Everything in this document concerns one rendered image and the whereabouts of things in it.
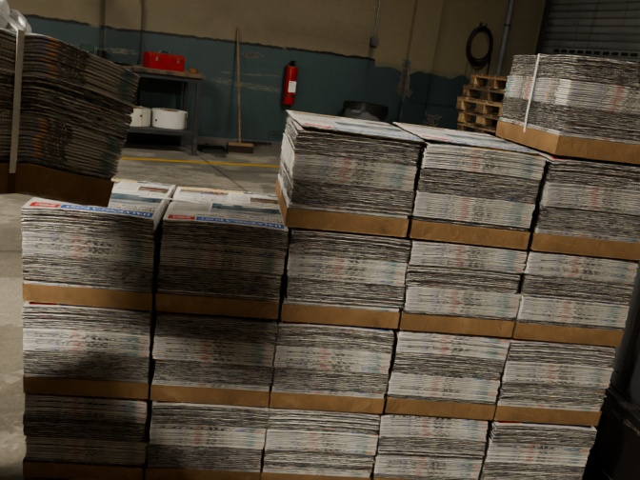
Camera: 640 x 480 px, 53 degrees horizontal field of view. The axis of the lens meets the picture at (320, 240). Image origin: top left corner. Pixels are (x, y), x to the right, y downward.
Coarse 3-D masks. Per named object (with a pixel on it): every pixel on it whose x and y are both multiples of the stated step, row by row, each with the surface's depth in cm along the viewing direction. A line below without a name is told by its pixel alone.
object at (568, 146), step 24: (528, 144) 163; (552, 144) 150; (576, 144) 148; (600, 144) 149; (624, 144) 149; (552, 240) 154; (576, 240) 155; (600, 240) 155; (528, 336) 160; (552, 336) 161; (576, 336) 162; (600, 336) 163; (504, 408) 166; (528, 408) 166
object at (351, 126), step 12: (300, 120) 148; (312, 120) 155; (324, 120) 159; (336, 120) 163; (348, 120) 168; (360, 120) 173; (348, 132) 141; (360, 132) 142; (372, 132) 144; (384, 132) 148; (396, 132) 152; (408, 132) 156
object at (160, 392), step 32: (32, 288) 144; (64, 288) 145; (288, 320) 153; (320, 320) 154; (352, 320) 155; (384, 320) 156; (416, 320) 156; (448, 320) 157; (480, 320) 158; (32, 384) 151; (64, 384) 151; (96, 384) 152; (128, 384) 153; (448, 416) 165; (480, 416) 166
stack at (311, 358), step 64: (128, 192) 162; (192, 192) 171; (64, 256) 143; (128, 256) 144; (192, 256) 147; (256, 256) 149; (320, 256) 150; (384, 256) 152; (448, 256) 153; (512, 256) 155; (64, 320) 148; (128, 320) 149; (192, 320) 150; (256, 320) 153; (512, 320) 159; (192, 384) 155; (256, 384) 157; (320, 384) 159; (384, 384) 161; (448, 384) 162; (64, 448) 157; (128, 448) 158; (192, 448) 160; (256, 448) 162; (320, 448) 163; (384, 448) 165; (448, 448) 167
